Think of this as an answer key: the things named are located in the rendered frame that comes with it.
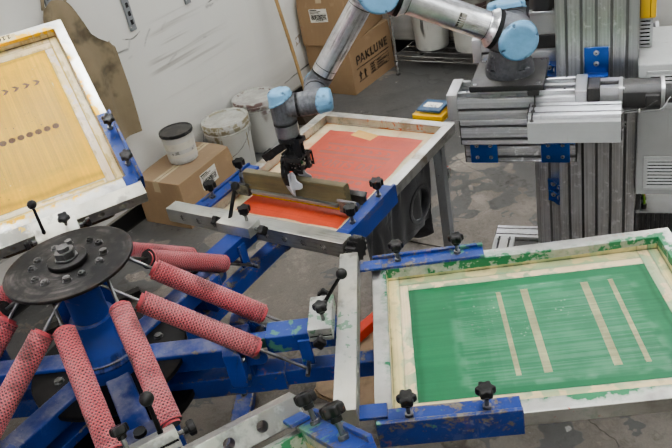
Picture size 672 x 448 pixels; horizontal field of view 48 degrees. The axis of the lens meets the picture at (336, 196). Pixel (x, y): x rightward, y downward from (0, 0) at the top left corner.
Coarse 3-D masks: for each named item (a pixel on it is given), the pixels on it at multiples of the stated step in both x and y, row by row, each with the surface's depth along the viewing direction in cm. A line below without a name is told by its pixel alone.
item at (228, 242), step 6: (228, 234) 222; (222, 240) 219; (228, 240) 219; (234, 240) 218; (240, 240) 219; (246, 240) 221; (252, 240) 223; (216, 246) 217; (222, 246) 217; (228, 246) 216; (234, 246) 217; (246, 246) 221; (210, 252) 215; (216, 252) 214; (222, 252) 214; (228, 252) 215; (234, 252) 217; (234, 258) 218
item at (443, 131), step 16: (336, 112) 299; (304, 128) 291; (320, 128) 297; (384, 128) 286; (400, 128) 282; (416, 128) 278; (432, 128) 274; (448, 128) 269; (432, 144) 260; (272, 160) 273; (416, 160) 252; (400, 176) 245
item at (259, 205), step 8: (328, 136) 289; (336, 136) 288; (344, 136) 287; (352, 136) 285; (320, 144) 284; (360, 144) 278; (312, 152) 279; (248, 200) 256; (256, 200) 255; (264, 200) 254; (272, 200) 253; (280, 200) 252; (256, 208) 250; (264, 208) 249; (272, 208) 248; (280, 208) 247; (288, 208) 246; (272, 216) 244; (280, 216) 243
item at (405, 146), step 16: (368, 144) 277; (384, 144) 275; (400, 144) 272; (416, 144) 270; (400, 160) 262; (384, 176) 254; (368, 192) 246; (304, 208) 244; (320, 208) 243; (320, 224) 234; (336, 224) 233
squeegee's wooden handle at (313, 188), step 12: (252, 180) 251; (264, 180) 247; (276, 180) 244; (300, 180) 239; (312, 180) 237; (324, 180) 235; (276, 192) 247; (288, 192) 244; (300, 192) 241; (312, 192) 238; (324, 192) 235; (336, 192) 232; (348, 192) 233
